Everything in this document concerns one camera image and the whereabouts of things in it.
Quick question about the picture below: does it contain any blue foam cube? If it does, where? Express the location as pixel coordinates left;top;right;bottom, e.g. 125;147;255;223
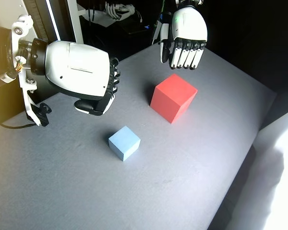
108;126;141;162

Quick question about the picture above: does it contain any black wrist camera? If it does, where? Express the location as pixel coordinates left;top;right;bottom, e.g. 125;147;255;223
37;103;52;127

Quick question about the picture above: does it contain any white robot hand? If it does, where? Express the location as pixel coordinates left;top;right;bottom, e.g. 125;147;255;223
45;40;121;116
159;5;208;70

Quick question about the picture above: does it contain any white backdrop sheet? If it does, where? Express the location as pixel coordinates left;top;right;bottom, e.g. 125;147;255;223
207;112;288;230

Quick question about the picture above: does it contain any spare white robot hand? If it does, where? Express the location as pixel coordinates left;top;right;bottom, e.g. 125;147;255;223
104;1;136;22

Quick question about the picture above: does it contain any black camera cable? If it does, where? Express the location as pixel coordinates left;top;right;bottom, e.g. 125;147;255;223
0;122;38;130

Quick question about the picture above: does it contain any red foam cube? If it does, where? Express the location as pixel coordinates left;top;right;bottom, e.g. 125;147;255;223
150;73;198;124

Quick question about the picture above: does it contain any grey table cloth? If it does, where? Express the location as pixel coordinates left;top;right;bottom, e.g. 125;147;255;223
0;44;278;230

